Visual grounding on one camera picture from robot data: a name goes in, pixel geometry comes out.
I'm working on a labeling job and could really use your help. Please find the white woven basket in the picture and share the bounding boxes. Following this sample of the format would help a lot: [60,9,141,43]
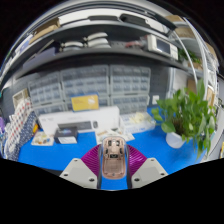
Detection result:
[12,88,30,109]

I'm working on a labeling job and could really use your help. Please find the green potted plant white pot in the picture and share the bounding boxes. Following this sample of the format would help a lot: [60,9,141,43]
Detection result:
[150,79,218,160]

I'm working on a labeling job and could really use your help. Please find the colourful sticker sheet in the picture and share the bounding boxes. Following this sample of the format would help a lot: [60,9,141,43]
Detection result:
[30,130,55,147]
[94,128,136,145]

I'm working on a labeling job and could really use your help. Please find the white metal shelf rack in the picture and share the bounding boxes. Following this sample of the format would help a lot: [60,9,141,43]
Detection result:
[173,16,221,108]

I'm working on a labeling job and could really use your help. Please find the yellow card box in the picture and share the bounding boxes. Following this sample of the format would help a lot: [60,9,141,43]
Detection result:
[70,93,100,112]

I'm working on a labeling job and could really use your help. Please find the black wall shelf unit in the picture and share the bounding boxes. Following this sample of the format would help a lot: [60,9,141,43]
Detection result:
[3,11,191,84]

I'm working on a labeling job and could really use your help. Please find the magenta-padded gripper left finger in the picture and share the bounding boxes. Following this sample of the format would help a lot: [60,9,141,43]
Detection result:
[59,144,104,190]

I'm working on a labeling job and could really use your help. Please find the white box blue label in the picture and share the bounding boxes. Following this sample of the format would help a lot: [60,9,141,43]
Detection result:
[119,111,157,135]

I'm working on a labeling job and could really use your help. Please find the small black product box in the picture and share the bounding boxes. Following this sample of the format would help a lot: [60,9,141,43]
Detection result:
[53,126,80,145]

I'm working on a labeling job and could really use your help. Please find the red white checked cloth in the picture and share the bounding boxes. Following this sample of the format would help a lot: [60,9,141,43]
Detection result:
[3,98,33,154]

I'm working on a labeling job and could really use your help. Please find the purple soft bag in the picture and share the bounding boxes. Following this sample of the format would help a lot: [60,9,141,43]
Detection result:
[0,116,6,134]

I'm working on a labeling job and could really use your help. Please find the long white keyboard box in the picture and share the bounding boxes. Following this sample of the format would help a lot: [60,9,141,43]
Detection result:
[37,105,121,136]

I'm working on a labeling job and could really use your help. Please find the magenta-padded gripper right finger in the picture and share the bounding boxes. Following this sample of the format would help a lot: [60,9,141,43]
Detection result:
[124,144,169,190]

